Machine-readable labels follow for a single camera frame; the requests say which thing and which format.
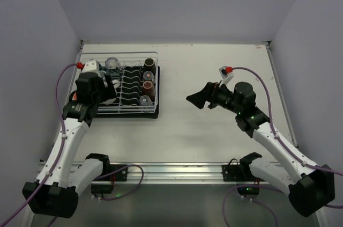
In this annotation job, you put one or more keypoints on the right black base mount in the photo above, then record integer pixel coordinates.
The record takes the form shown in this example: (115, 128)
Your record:
(238, 172)

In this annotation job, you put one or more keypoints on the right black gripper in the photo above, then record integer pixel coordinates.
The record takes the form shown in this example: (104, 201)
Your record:
(211, 95)

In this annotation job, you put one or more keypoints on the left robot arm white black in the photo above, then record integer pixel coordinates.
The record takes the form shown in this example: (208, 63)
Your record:
(56, 190)

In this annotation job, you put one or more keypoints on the aluminium mounting rail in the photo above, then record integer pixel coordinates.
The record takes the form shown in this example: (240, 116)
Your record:
(184, 173)

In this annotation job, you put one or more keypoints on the dark blue mug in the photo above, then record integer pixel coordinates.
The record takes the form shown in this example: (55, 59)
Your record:
(100, 68)

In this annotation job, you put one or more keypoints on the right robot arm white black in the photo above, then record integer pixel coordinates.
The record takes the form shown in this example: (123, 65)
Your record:
(307, 189)

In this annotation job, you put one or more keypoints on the brown cup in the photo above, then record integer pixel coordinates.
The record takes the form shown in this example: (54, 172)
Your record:
(148, 89)

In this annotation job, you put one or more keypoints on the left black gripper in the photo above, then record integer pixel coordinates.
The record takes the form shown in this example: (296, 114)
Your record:
(107, 87)

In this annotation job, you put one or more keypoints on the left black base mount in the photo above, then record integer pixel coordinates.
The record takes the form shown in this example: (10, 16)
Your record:
(105, 185)

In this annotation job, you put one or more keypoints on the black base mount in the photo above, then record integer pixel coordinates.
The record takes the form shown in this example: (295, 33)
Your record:
(105, 185)
(238, 172)

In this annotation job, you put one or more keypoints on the black cup beige rim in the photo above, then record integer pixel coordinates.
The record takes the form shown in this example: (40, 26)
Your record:
(149, 65)

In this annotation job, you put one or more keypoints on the white mug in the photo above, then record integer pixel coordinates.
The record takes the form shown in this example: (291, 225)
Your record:
(109, 82)

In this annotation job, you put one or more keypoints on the large clear glass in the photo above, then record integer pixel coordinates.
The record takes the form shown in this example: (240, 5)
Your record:
(113, 66)

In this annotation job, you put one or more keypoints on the clear small glass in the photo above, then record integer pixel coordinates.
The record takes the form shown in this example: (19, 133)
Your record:
(148, 76)
(145, 102)

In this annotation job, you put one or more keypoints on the white wire dish rack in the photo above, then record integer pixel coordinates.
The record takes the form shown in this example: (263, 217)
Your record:
(87, 85)

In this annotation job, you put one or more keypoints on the orange cup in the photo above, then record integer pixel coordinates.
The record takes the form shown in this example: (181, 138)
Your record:
(73, 96)

